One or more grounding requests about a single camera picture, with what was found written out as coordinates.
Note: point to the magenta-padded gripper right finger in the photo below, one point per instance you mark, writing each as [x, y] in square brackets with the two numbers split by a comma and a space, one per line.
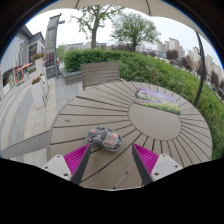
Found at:
[166, 166]

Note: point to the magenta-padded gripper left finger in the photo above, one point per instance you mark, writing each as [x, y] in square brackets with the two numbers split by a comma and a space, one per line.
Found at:
[57, 166]

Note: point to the transparent grey computer mouse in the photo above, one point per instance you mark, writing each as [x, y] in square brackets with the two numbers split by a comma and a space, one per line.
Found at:
[104, 138]

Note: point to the flower-print mouse pad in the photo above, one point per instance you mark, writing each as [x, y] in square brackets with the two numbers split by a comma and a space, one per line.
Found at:
[157, 101]

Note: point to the white planter with flowers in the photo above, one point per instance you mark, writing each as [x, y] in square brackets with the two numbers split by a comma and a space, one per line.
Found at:
[39, 65]
[37, 93]

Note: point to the green trimmed hedge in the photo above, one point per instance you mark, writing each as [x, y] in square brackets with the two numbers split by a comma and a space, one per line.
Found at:
[156, 71]

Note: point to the dark curved parasol pole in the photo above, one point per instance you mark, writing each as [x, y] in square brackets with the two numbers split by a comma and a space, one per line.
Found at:
[201, 73]

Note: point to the grey slatted outdoor chair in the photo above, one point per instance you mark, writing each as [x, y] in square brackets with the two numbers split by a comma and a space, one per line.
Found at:
[100, 74]

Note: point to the tall grey sign pillar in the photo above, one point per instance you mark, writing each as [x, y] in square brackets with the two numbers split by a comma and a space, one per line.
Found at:
[50, 40]

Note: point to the sparse-leaved tree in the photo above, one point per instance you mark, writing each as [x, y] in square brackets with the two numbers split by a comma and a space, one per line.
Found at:
[94, 31]

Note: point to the round leafy tree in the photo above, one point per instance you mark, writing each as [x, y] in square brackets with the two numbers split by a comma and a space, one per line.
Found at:
[135, 28]

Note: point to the beige parasol canopy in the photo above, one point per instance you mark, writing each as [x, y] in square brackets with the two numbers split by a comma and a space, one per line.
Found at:
[116, 4]

